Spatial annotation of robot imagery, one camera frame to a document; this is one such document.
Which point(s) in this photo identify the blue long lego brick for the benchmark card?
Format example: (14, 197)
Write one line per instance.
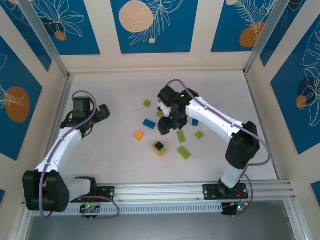
(149, 124)

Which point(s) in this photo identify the green long lego brick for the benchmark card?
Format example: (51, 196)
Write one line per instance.
(163, 150)
(184, 152)
(181, 137)

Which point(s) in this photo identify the green square lego brick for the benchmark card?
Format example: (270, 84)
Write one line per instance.
(199, 135)
(147, 103)
(160, 114)

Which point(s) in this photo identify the black square lego brick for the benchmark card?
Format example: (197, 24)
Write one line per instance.
(159, 145)

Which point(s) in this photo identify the blue square lego brick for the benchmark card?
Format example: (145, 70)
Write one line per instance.
(195, 122)

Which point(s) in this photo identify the orange square lego brick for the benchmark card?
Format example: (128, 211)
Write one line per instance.
(139, 135)
(158, 153)

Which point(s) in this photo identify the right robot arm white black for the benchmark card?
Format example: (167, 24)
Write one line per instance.
(215, 117)

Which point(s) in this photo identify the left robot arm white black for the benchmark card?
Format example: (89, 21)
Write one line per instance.
(62, 147)

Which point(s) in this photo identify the grey metal sheet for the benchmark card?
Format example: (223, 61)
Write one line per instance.
(160, 228)

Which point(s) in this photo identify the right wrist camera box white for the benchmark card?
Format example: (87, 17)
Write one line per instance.
(163, 108)

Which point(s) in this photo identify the aluminium side rail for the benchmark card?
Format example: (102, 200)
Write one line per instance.
(257, 110)
(64, 92)

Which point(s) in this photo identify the aluminium front rail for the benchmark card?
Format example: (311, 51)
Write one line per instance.
(160, 191)

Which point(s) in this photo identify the blue floral wall panel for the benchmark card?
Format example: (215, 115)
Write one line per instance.
(30, 42)
(87, 37)
(225, 30)
(175, 37)
(287, 125)
(280, 37)
(15, 140)

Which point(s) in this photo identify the aluminium frame post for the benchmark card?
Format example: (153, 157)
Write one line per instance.
(265, 35)
(47, 42)

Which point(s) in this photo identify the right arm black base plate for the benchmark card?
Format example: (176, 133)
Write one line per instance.
(210, 192)

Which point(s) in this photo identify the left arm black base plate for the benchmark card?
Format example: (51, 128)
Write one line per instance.
(108, 193)

